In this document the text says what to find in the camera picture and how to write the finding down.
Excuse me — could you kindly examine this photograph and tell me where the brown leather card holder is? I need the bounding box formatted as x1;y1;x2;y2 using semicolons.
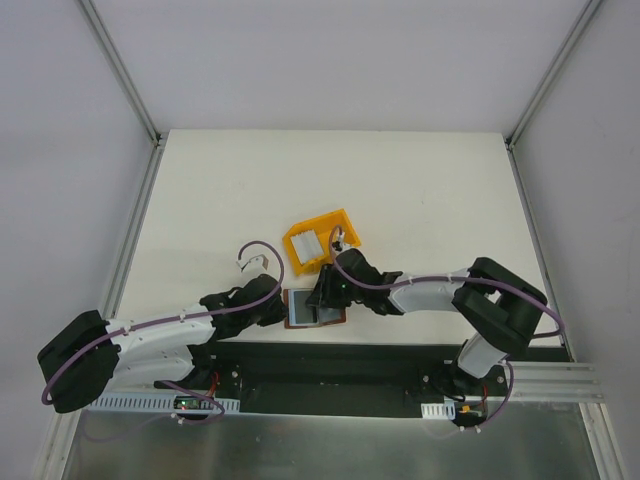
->
283;289;347;330

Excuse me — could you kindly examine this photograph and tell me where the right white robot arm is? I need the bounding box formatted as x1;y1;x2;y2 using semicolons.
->
306;249;548;400

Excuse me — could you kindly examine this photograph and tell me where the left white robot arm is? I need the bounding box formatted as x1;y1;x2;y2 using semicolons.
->
37;273;286;414

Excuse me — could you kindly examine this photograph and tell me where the stack of credit cards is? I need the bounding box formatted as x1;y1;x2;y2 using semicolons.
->
291;230;324;265

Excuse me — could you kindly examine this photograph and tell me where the yellow plastic bin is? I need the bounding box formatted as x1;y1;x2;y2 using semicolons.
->
283;209;361;276

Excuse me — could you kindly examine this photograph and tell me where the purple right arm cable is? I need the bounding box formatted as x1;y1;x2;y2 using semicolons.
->
327;225;565;346

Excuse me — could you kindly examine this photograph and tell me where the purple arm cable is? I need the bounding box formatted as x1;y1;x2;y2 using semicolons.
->
39;240;286;406
327;225;565;346

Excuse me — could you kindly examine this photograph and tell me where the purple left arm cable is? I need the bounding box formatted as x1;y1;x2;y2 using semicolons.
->
39;240;286;406

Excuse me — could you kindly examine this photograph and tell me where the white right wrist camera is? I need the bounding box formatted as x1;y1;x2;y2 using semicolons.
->
329;225;345;252

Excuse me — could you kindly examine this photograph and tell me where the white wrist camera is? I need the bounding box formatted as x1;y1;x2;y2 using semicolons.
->
329;225;345;252
236;254;269;278

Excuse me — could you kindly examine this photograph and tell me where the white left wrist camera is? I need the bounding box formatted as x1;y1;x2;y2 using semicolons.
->
236;254;269;278

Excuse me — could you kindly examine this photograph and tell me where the right white cable duct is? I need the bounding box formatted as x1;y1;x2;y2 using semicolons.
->
420;400;456;421

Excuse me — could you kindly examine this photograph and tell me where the white cable duct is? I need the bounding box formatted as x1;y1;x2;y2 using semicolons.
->
420;400;456;421
87;393;241;415

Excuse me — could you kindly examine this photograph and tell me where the left white cable duct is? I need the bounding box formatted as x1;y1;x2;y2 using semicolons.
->
87;393;241;415

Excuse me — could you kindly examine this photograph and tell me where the aluminium front rail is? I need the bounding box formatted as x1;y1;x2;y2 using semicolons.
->
63;364;607;402

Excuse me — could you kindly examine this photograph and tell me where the left aluminium frame post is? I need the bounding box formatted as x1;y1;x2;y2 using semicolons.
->
74;0;169;149

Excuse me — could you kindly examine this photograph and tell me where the aluminium frame post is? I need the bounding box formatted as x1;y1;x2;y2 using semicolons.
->
74;0;169;149
503;0;606;151

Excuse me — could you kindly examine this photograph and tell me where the right aluminium frame post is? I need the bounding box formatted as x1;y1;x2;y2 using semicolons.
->
503;0;606;151

